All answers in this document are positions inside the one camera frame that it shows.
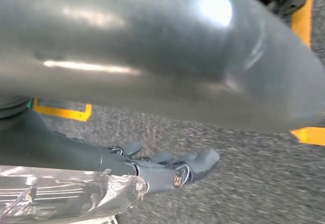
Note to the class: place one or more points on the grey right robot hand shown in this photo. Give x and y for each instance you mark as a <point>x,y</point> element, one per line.
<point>152,47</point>

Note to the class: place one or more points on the clear crinkled plastic film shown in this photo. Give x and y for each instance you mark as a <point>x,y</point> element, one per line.
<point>63,195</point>

